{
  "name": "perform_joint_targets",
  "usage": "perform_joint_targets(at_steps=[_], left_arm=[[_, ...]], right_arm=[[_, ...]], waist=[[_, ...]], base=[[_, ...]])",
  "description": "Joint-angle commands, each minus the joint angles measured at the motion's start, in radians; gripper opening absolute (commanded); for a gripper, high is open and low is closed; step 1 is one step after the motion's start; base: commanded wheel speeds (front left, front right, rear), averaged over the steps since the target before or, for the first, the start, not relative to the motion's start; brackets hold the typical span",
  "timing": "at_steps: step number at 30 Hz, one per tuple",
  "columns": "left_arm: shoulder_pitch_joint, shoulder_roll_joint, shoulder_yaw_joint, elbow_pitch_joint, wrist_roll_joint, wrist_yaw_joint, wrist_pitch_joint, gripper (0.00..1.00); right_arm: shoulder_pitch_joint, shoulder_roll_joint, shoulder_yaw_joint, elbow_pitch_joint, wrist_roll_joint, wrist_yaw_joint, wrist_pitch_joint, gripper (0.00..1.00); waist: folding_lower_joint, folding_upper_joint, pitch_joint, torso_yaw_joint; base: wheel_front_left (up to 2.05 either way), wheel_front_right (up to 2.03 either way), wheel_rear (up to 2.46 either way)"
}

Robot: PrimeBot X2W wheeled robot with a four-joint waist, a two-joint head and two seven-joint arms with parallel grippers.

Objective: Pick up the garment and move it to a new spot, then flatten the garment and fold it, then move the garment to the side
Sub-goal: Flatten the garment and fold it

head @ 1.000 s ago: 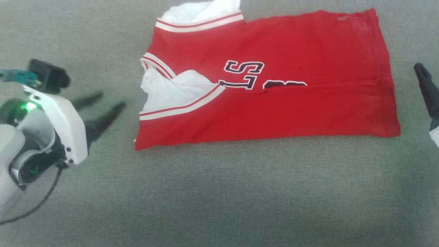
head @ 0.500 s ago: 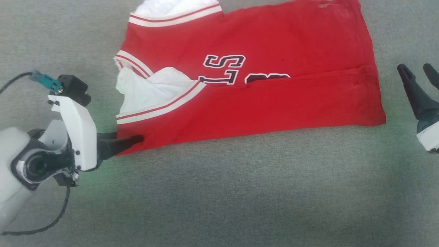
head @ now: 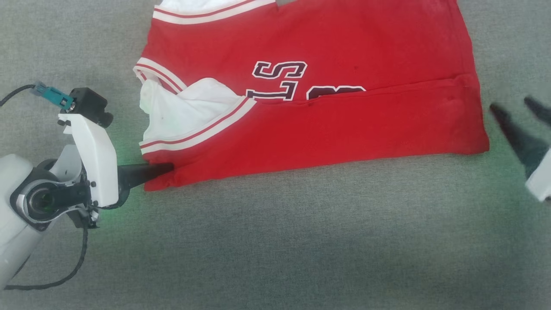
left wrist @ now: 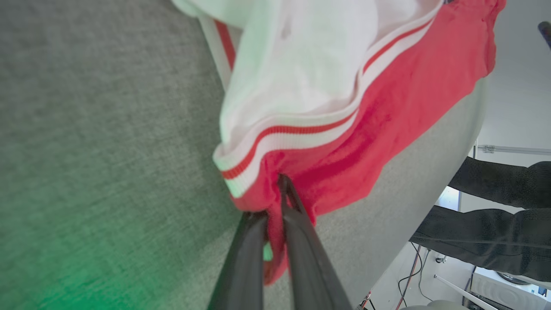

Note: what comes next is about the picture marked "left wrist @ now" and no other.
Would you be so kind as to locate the black trouser leg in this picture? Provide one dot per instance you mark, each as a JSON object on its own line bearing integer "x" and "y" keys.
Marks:
{"x": 486, "y": 239}
{"x": 503, "y": 183}

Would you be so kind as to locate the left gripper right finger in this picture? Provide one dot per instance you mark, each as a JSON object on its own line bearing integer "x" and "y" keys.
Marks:
{"x": 308, "y": 258}

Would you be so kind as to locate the white thin rod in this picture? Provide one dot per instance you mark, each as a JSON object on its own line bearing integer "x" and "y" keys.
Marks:
{"x": 465, "y": 292}

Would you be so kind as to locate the red Bulls basketball jersey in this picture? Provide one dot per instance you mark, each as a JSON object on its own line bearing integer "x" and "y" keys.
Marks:
{"x": 344, "y": 107}

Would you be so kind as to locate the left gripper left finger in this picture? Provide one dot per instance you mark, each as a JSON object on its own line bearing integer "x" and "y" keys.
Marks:
{"x": 243, "y": 262}

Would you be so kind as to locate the white metal rail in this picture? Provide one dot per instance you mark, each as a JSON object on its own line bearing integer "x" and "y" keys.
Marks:
{"x": 516, "y": 150}

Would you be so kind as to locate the grey metal pole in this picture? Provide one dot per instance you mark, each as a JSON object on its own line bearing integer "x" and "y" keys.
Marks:
{"x": 546, "y": 33}

